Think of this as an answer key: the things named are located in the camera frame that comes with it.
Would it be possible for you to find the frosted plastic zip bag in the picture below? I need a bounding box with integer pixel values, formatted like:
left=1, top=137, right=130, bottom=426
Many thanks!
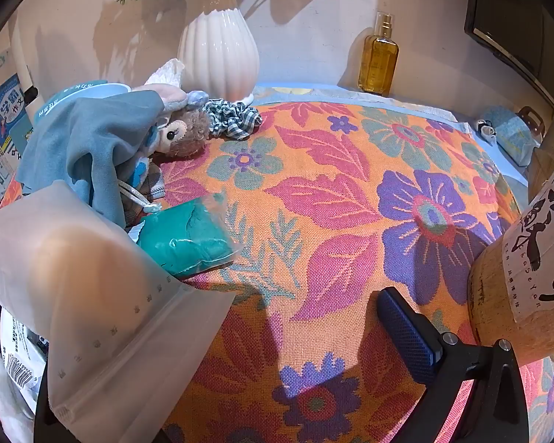
left=0, top=180, right=237, bottom=443

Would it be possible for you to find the white barcode package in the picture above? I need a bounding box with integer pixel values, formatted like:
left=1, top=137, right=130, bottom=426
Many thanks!
left=0, top=314, right=51, bottom=420

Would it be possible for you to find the white desk lamp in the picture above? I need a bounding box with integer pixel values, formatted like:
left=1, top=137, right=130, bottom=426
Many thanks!
left=17, top=62, right=41, bottom=102

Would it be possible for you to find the black curved television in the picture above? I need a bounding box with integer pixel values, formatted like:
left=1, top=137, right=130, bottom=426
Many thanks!
left=464, top=0, right=554, bottom=102

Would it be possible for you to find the blue cover book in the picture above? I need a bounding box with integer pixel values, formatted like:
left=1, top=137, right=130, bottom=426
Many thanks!
left=0, top=74, right=35, bottom=158

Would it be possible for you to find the white tissue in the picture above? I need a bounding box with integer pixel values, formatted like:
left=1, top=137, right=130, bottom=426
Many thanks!
left=144, top=58, right=185, bottom=87

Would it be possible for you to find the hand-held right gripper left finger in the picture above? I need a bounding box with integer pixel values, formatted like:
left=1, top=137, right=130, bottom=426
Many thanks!
left=33, top=355, right=81, bottom=443

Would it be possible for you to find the wooden pen holder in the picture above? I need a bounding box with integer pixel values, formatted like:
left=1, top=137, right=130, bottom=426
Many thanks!
left=466, top=115, right=554, bottom=365

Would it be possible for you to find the gingham scrunchie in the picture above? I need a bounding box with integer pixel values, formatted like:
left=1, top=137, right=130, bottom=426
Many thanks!
left=202, top=98, right=264, bottom=141

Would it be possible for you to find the plaid drawstring pouch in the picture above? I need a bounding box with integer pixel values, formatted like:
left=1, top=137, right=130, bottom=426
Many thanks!
left=117, top=161, right=167, bottom=215

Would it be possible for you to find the blue-grey cloth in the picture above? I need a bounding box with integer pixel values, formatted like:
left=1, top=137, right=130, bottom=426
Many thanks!
left=16, top=90, right=164, bottom=229

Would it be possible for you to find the light blue pouch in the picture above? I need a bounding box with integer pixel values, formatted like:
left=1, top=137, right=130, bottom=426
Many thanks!
left=480, top=105, right=546, bottom=167

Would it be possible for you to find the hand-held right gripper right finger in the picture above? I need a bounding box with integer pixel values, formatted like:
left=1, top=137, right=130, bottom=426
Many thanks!
left=376, top=286, right=538, bottom=443

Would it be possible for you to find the brown plush bear toy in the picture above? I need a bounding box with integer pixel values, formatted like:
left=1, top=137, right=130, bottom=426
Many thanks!
left=129, top=84, right=213, bottom=181

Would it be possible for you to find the white ribbed vase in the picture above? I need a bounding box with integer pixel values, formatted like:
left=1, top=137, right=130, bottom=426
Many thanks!
left=166, top=0, right=260, bottom=102

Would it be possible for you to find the amber perfume bottle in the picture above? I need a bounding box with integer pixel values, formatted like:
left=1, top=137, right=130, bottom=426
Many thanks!
left=358, top=10, right=400, bottom=97

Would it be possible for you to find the floral woven table mat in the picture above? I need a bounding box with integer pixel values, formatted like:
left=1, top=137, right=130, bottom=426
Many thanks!
left=0, top=97, right=554, bottom=443

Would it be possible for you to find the light blue round tub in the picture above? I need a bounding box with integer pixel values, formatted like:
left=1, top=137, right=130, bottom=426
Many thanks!
left=32, top=80, right=132, bottom=123

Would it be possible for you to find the teal cloth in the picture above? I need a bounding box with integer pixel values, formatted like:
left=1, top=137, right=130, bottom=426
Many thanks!
left=128, top=191, right=243, bottom=282

